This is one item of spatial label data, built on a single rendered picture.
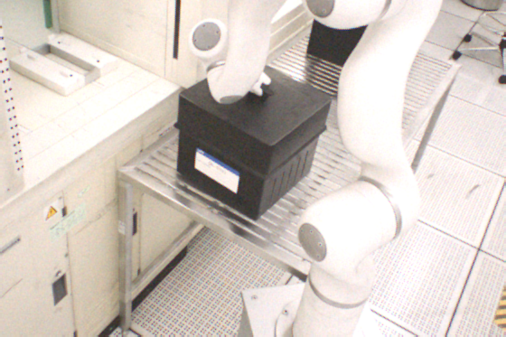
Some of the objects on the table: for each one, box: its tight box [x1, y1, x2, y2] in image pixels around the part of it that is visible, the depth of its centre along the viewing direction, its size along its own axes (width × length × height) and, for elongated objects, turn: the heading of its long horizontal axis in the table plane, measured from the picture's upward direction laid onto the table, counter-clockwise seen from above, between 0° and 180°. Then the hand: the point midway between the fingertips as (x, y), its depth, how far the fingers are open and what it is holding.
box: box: [306, 19, 369, 68], centre depth 214 cm, size 29×29×25 cm
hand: (257, 88), depth 142 cm, fingers open, 4 cm apart
